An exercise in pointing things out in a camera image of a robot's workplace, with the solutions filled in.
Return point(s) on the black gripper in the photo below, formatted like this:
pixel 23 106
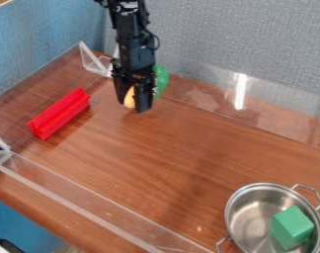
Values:
pixel 144 78

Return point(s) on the yellow green toy corn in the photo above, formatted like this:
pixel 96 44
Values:
pixel 161 81

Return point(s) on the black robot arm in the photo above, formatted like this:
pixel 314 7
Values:
pixel 133 67

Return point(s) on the red plastic block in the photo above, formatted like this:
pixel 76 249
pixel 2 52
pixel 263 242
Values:
pixel 52 119

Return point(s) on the clear acrylic back barrier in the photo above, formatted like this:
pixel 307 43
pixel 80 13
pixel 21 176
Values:
pixel 208 94

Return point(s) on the clear acrylic barrier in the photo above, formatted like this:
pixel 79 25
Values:
pixel 208 94
pixel 125 223

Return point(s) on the clear acrylic front barrier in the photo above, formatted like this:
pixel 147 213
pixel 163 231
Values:
pixel 125 223

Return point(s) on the silver metal pot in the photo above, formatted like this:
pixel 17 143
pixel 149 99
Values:
pixel 251 209

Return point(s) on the green wooden cube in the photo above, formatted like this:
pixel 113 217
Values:
pixel 291 227

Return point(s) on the clear acrylic corner bracket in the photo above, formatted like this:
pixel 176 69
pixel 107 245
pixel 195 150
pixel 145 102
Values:
pixel 99 65

